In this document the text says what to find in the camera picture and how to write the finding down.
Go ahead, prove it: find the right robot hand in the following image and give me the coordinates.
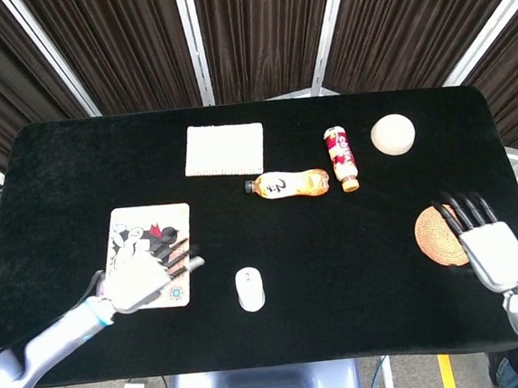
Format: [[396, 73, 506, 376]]
[[430, 185, 518, 299]]

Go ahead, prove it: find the cream white dome bowl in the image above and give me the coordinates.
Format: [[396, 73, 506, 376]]
[[368, 111, 418, 157]]

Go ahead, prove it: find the red white drink bottle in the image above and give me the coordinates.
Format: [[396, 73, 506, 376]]
[[322, 124, 362, 195]]

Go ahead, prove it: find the orange drink bottle black cap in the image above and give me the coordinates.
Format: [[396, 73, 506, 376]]
[[243, 166, 333, 203]]

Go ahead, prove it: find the blue cable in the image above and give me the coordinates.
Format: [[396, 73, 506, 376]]
[[364, 355, 391, 388]]

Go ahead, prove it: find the black velvet tablecloth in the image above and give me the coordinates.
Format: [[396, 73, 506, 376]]
[[0, 79, 518, 388]]

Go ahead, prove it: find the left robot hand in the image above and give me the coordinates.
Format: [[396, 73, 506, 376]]
[[91, 232, 210, 317]]

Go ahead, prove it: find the white screen frame post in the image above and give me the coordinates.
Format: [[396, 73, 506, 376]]
[[0, 0, 102, 125], [303, 0, 360, 98], [435, 0, 518, 88], [172, 0, 217, 110]]

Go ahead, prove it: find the round woven straw coaster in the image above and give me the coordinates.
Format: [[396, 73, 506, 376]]
[[411, 202, 471, 270]]

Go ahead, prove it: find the cartoon print mouse pad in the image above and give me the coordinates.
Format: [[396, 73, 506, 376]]
[[93, 201, 199, 315]]

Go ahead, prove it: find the yellow floor tape strip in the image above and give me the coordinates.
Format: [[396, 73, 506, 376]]
[[438, 352, 458, 388]]

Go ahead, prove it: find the white spiral notebook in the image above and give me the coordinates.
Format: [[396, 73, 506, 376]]
[[181, 119, 268, 182]]

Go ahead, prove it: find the white computer mouse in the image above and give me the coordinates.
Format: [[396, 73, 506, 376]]
[[234, 266, 267, 314]]

